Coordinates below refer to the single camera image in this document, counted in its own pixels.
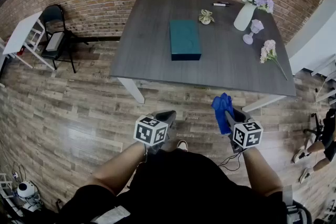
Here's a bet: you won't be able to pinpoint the person's shoe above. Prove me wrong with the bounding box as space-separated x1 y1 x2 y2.
176 140 189 152

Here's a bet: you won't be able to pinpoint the pink flower stem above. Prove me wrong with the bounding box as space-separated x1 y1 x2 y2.
259 39 289 81

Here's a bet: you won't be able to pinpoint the white wire rack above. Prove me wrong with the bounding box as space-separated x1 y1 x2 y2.
0 173 14 216

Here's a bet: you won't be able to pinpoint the white table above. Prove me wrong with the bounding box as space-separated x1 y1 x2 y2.
2 10 56 71
285 0 336 77

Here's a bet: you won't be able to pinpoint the floor cables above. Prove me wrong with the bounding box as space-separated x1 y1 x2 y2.
5 161 27 182

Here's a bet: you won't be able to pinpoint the white rectangular foam block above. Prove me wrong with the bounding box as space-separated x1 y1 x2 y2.
45 31 65 52

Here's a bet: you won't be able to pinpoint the blue cloth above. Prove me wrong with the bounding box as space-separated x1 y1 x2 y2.
211 92 235 136

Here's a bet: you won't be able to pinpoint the person's right forearm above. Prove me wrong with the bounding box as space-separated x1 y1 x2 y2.
241 146 286 197

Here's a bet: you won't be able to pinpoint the black office chair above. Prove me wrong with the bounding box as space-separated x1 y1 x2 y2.
304 112 324 143

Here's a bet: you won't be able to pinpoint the white vase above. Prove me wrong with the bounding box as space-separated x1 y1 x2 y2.
233 2 258 32

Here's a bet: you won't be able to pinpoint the person's left forearm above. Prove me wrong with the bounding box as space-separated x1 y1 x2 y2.
86 140 148 196

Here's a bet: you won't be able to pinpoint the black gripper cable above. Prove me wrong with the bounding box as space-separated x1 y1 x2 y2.
217 152 244 173

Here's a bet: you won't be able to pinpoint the white round device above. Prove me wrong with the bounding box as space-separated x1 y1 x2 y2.
17 180 37 199

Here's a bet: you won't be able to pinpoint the grey shoulder strap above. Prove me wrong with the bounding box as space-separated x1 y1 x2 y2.
90 206 131 224

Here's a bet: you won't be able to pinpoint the black folding chair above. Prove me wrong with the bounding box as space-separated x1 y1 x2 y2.
40 4 89 74

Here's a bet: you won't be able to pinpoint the grey backpack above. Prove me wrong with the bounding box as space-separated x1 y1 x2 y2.
282 185 313 224

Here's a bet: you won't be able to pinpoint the teal box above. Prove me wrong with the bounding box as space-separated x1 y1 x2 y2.
169 19 202 61

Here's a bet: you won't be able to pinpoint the person's black shirt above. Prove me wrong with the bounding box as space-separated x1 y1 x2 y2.
56 149 288 224

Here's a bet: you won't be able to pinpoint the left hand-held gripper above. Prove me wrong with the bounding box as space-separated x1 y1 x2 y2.
133 110 177 155

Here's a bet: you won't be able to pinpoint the lilac goblet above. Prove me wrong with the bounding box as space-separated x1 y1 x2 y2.
242 19 265 45

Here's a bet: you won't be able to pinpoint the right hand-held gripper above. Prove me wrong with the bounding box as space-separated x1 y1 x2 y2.
225 108 264 154

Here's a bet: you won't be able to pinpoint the small potted plant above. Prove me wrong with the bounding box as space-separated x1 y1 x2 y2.
198 9 215 25

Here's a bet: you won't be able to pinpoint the white table leg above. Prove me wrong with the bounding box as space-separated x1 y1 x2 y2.
241 94 287 113
117 77 145 104

